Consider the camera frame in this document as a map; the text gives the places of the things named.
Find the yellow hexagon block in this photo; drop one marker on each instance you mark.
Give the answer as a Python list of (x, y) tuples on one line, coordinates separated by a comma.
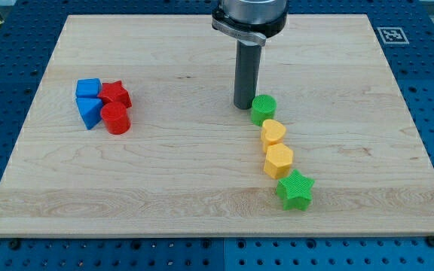
[(278, 161)]

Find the white fiducial marker tag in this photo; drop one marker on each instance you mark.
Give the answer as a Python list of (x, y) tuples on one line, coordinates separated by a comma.
[(392, 35)]

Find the yellow heart block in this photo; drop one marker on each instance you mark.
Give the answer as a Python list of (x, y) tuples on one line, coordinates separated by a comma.
[(272, 132)]

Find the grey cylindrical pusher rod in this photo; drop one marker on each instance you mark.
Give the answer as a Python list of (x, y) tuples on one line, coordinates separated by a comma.
[(248, 58)]

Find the red star block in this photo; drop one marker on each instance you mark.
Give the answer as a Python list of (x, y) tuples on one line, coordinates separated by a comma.
[(115, 92)]

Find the red cylinder block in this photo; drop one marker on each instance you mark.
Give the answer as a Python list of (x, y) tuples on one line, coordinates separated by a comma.
[(115, 118)]

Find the wooden board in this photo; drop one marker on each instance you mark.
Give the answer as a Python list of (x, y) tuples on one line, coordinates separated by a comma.
[(191, 164)]

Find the green cylinder block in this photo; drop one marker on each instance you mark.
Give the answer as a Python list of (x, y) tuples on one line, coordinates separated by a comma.
[(263, 108)]

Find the blue triangle block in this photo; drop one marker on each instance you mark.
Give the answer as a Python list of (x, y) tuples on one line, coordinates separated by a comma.
[(89, 110)]

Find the blue cube block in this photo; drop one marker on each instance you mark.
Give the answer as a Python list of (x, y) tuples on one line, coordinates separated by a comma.
[(88, 88)]

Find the green star block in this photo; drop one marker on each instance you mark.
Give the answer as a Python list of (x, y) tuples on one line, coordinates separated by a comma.
[(295, 191)]

